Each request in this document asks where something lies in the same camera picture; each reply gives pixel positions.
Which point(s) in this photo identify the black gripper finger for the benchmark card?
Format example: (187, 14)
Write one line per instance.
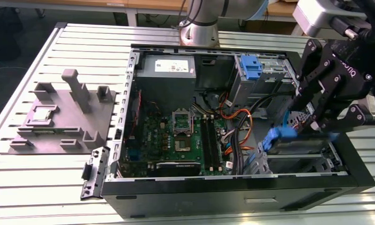
(324, 112)
(311, 61)

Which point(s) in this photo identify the hard disk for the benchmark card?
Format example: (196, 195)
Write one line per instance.
(287, 134)

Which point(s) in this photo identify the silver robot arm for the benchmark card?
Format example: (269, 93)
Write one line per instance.
(200, 32)

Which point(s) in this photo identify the metal disk bay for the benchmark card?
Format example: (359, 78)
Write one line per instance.
(294, 156)

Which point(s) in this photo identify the blue drive latch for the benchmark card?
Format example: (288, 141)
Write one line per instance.
(251, 68)

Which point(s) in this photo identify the metal drive cage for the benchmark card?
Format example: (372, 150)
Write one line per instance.
(240, 91)

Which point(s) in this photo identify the black RAM slot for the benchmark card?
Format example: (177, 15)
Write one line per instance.
(207, 143)

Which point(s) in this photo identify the CPU socket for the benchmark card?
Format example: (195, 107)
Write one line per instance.
(184, 145)

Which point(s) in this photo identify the grey power supply unit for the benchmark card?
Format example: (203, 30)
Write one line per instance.
(165, 89)

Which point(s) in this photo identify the black PC case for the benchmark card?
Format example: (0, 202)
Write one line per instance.
(205, 199)

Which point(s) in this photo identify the black graphics card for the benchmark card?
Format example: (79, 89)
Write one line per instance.
(175, 167)

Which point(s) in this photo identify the green motherboard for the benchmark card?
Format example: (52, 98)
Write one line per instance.
(156, 131)

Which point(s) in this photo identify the grey parts rack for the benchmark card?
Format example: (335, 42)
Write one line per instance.
(71, 129)

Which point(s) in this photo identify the green RAM stick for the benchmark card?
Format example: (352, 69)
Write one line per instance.
(57, 131)

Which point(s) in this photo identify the silver CPU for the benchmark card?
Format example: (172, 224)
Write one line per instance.
(42, 114)

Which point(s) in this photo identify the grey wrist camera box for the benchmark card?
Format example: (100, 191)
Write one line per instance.
(312, 18)

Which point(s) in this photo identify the wooden desk white frame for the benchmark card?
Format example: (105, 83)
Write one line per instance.
(280, 9)

